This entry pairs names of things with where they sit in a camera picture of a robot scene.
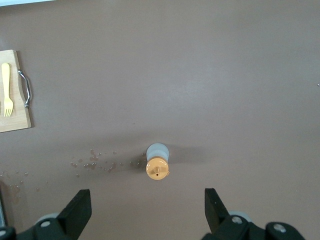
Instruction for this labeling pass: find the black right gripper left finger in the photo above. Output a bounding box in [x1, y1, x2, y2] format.
[56, 189, 92, 240]

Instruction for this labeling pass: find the wooden cutting board metal handle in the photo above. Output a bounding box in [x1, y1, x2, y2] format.
[0, 49, 33, 133]

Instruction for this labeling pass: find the yellow plastic fork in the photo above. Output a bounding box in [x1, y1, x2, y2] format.
[1, 62, 14, 118]

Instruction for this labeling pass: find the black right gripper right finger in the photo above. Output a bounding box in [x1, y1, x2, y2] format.
[204, 187, 230, 235]

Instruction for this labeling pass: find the translucent squeeze bottle orange cap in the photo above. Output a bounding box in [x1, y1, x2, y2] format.
[145, 142, 172, 180]

